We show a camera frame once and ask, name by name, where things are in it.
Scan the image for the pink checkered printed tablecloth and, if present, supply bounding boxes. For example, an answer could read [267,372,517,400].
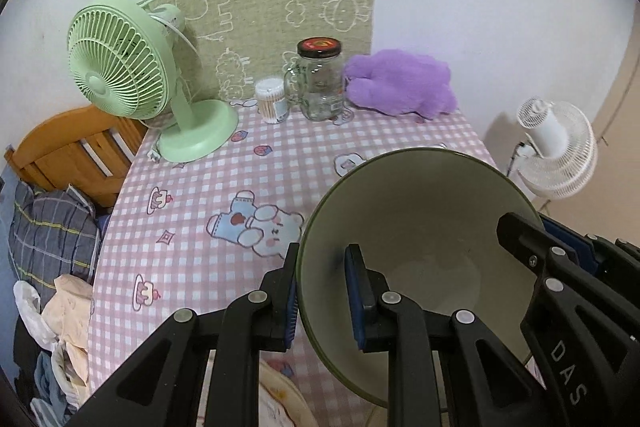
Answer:
[87,99,501,400]

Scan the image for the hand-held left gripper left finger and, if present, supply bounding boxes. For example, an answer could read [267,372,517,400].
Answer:
[75,243,301,427]

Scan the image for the green printed wall mat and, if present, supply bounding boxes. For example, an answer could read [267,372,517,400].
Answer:
[142,0,379,105]

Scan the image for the cream cloth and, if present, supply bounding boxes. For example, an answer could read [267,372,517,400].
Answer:
[40,274,96,400]

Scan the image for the beige cabinet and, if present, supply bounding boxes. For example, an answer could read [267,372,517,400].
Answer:
[587,2,640,253]

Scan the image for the black fan cable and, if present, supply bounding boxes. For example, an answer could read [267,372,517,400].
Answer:
[506,142,526,180]

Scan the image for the striped blue cloth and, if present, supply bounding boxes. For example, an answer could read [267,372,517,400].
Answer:
[30,352,76,427]

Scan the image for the purple plush toy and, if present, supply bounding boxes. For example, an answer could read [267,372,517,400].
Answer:
[344,49,460,118]

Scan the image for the glass jar with dark lid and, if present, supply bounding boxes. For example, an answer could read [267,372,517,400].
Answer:
[284,37,347,122]

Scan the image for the white clip fan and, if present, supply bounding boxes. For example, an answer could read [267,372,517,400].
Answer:
[515,96,598,200]

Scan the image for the grey plaid pillow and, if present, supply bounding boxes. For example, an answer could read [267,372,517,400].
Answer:
[7,179,103,285]

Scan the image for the wooden bed headboard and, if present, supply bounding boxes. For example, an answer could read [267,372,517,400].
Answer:
[4,104,148,208]

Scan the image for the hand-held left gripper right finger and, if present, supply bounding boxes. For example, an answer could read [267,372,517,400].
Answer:
[344,243,548,427]

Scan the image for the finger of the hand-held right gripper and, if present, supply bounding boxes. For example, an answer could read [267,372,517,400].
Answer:
[540,214,640,288]
[496,213,586,293]

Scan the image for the cotton swab container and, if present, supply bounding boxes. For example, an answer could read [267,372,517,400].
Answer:
[255,77,288,125]

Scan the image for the cream floral bowl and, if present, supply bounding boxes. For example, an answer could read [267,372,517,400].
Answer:
[296,148,548,408]

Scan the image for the white plastic bag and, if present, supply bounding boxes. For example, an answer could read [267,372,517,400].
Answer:
[12,279,56,350]

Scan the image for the green desk fan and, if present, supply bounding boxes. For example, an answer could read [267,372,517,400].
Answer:
[67,0,240,162]

